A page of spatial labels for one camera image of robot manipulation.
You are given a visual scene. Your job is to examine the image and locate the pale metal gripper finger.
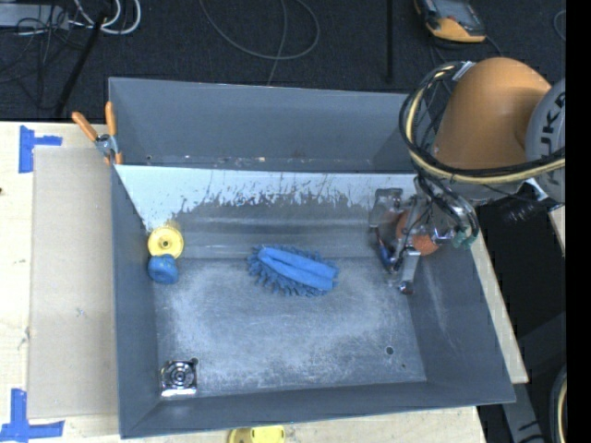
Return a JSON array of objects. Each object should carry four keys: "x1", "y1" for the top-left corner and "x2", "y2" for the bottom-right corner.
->
[
  {"x1": 371, "y1": 187, "x2": 405, "y2": 274},
  {"x1": 396, "y1": 243, "x2": 423, "y2": 295}
]

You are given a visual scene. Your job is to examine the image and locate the orange ball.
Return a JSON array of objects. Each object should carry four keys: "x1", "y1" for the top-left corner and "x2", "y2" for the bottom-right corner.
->
[{"x1": 395, "y1": 210, "x2": 440, "y2": 257}]

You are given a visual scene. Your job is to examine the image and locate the blue microfibre duster cloth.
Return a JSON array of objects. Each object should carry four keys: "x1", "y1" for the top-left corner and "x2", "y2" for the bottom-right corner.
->
[{"x1": 246, "y1": 244, "x2": 341, "y2": 299}]

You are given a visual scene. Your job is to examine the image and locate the grey metal bin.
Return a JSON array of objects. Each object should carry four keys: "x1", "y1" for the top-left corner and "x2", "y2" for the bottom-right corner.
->
[{"x1": 106, "y1": 77, "x2": 518, "y2": 439}]

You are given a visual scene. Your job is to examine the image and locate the yellow round disc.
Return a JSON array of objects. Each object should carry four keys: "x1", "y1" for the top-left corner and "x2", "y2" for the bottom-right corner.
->
[{"x1": 146, "y1": 226, "x2": 186, "y2": 260}]

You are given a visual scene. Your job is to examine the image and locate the clear glass square dish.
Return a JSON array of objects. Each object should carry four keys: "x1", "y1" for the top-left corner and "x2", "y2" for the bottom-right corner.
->
[{"x1": 159, "y1": 358, "x2": 200, "y2": 399}]

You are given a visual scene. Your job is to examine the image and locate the pale wood board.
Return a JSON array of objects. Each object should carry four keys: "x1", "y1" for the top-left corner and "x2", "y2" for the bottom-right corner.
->
[{"x1": 26, "y1": 145, "x2": 122, "y2": 421}]

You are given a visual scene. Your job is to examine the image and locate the black cylinder on white bracket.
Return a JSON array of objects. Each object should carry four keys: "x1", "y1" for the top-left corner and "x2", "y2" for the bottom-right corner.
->
[{"x1": 501, "y1": 177, "x2": 551, "y2": 225}]

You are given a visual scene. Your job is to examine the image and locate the blue ring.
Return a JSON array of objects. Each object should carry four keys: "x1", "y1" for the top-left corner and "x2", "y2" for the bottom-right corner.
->
[{"x1": 146, "y1": 253, "x2": 180, "y2": 286}]

